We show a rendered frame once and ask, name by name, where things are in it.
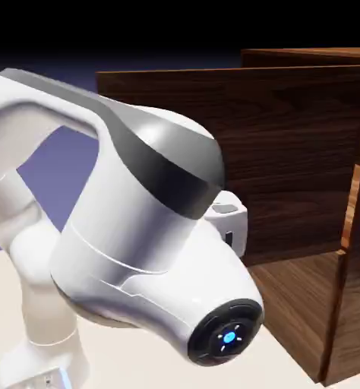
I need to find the small dark wooden cabinet door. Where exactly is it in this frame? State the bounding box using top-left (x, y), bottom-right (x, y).
top-left (248, 251), bottom-right (344, 383)

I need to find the large dark wooden cabinet door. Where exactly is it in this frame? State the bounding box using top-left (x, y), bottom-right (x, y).
top-left (95, 64), bottom-right (360, 269)

